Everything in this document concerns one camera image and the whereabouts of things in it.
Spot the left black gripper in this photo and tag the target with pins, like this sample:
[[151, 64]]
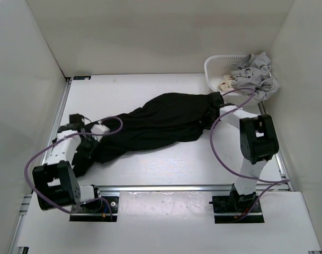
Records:
[[88, 153]]

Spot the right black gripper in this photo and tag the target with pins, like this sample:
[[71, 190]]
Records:
[[209, 109]]

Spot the black trousers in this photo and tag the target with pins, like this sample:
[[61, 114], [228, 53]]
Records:
[[166, 119]]

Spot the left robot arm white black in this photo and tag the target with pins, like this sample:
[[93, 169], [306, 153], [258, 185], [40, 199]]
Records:
[[70, 157]]

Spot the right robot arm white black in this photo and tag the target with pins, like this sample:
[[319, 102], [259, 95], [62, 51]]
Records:
[[258, 145]]

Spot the beige crumpled garment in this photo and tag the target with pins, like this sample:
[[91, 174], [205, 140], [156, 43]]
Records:
[[226, 84]]

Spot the white plastic basket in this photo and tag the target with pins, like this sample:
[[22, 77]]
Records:
[[215, 67]]

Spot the grey crumpled garment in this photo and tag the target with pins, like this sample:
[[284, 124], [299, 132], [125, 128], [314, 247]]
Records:
[[253, 74]]

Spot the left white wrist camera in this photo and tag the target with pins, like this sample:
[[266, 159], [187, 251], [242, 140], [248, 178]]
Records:
[[98, 130]]

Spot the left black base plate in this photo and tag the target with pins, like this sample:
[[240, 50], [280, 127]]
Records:
[[97, 211]]

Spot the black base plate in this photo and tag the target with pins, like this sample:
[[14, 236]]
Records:
[[230, 209], [97, 211]]

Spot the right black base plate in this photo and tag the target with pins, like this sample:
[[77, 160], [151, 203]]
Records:
[[230, 209]]

